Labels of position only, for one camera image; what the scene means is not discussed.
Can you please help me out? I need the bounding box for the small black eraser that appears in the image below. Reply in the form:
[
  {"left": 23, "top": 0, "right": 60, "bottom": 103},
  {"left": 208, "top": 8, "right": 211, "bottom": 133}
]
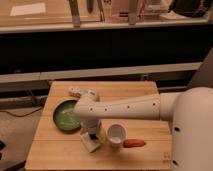
[{"left": 89, "top": 134, "right": 98, "bottom": 140}]

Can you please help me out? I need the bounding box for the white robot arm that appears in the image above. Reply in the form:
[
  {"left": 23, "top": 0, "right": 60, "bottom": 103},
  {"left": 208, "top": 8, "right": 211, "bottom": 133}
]
[{"left": 69, "top": 87, "right": 213, "bottom": 171}]

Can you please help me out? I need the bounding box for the white sponge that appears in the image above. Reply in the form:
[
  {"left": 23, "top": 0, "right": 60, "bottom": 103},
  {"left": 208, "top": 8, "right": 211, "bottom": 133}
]
[{"left": 80, "top": 132, "right": 101, "bottom": 153}]

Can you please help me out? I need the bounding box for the green round bowl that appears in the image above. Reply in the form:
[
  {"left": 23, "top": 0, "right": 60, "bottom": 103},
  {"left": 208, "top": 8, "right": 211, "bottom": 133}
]
[{"left": 53, "top": 100, "right": 81, "bottom": 133}]

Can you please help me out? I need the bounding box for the white paper cup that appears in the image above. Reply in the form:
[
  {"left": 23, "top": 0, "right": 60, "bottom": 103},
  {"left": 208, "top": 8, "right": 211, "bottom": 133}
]
[{"left": 106, "top": 124, "right": 126, "bottom": 147}]

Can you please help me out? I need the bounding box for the orange carrot toy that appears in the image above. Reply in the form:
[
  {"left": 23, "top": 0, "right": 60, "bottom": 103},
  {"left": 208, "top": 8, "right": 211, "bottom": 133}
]
[{"left": 123, "top": 139, "right": 145, "bottom": 148}]

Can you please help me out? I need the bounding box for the white paper sheet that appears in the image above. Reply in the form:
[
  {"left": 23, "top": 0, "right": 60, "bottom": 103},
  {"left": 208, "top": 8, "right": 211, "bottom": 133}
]
[{"left": 10, "top": 3, "right": 46, "bottom": 16}]

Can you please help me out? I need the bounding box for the black floor cable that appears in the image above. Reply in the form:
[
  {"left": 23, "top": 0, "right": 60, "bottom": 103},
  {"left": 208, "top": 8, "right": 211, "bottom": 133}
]
[{"left": 0, "top": 105, "right": 44, "bottom": 118}]

